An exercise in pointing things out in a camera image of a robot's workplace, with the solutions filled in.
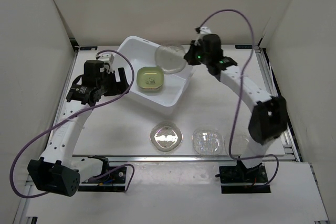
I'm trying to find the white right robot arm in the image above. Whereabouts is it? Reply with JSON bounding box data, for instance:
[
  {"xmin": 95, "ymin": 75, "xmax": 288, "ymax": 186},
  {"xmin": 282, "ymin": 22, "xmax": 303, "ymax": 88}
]
[{"xmin": 184, "ymin": 34, "xmax": 288, "ymax": 182}]

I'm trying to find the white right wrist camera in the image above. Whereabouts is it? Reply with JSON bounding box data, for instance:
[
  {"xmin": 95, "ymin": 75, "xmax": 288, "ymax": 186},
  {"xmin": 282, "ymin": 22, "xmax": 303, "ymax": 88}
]
[{"xmin": 194, "ymin": 26, "xmax": 212, "ymax": 45}]

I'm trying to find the blue label right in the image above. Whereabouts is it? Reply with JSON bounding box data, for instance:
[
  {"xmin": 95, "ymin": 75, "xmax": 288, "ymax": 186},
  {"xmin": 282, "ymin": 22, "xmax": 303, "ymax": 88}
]
[{"xmin": 235, "ymin": 45, "xmax": 253, "ymax": 49}]

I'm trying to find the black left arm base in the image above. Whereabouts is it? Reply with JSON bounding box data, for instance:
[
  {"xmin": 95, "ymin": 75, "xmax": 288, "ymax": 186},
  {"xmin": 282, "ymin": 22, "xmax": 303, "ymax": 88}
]
[{"xmin": 78, "ymin": 155, "xmax": 127, "ymax": 193}]

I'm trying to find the clear iridescent square plate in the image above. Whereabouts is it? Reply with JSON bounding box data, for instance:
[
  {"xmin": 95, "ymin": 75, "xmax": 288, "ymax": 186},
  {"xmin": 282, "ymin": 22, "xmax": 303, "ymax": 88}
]
[{"xmin": 150, "ymin": 121, "xmax": 183, "ymax": 153}]

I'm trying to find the clear textured glass plate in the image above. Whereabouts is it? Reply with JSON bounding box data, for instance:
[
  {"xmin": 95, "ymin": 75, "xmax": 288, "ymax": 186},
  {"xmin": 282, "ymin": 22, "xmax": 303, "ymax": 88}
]
[{"xmin": 192, "ymin": 128, "xmax": 223, "ymax": 156}]

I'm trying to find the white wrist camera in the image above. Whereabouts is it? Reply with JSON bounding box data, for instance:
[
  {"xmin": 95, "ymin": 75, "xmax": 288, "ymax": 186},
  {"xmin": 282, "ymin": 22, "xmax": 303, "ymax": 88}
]
[
  {"xmin": 194, "ymin": 26, "xmax": 212, "ymax": 45},
  {"xmin": 96, "ymin": 52, "xmax": 114, "ymax": 73}
]

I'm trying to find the blue label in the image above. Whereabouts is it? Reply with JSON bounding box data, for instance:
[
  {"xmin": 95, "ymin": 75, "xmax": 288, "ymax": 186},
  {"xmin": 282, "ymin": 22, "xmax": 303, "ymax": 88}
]
[
  {"xmin": 79, "ymin": 46, "xmax": 98, "ymax": 51},
  {"xmin": 235, "ymin": 45, "xmax": 253, "ymax": 49}
]

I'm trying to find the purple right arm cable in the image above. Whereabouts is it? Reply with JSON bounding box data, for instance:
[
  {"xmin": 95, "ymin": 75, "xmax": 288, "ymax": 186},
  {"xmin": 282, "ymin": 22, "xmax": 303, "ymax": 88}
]
[{"xmin": 201, "ymin": 9, "xmax": 279, "ymax": 188}]

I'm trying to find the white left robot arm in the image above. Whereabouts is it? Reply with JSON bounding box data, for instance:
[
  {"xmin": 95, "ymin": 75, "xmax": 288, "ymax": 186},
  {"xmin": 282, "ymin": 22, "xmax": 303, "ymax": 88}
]
[{"xmin": 27, "ymin": 60, "xmax": 130, "ymax": 197}]

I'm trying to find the blue label left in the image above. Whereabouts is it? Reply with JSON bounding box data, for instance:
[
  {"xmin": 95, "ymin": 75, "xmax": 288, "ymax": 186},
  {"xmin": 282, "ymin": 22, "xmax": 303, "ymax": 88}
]
[{"xmin": 79, "ymin": 46, "xmax": 98, "ymax": 51}]

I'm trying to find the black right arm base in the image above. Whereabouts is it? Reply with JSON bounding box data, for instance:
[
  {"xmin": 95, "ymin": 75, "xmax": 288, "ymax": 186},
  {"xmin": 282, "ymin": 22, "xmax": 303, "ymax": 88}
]
[{"xmin": 215, "ymin": 165, "xmax": 271, "ymax": 194}]

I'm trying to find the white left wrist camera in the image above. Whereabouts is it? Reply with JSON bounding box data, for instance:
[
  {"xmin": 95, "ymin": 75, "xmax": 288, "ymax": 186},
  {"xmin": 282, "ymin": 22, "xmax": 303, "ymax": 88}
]
[{"xmin": 96, "ymin": 52, "xmax": 114, "ymax": 73}]

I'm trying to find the clear smoky oval plate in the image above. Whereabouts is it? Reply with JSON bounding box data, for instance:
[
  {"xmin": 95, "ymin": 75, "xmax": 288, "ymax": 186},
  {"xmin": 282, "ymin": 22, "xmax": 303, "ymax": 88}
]
[{"xmin": 154, "ymin": 44, "xmax": 186, "ymax": 74}]

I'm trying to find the purple panda plate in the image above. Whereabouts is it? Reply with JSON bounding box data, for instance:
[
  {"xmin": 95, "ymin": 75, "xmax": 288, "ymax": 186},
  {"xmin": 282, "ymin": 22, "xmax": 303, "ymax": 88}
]
[{"xmin": 139, "ymin": 87, "xmax": 162, "ymax": 94}]

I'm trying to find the clear frosted flat plate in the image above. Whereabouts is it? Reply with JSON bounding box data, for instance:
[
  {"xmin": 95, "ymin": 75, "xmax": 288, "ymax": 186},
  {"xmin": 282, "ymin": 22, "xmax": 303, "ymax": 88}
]
[{"xmin": 224, "ymin": 133, "xmax": 249, "ymax": 156}]

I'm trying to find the green panda plate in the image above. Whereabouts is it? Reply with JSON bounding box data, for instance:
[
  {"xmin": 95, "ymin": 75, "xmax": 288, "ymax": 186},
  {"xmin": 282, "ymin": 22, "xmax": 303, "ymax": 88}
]
[{"xmin": 137, "ymin": 67, "xmax": 164, "ymax": 91}]

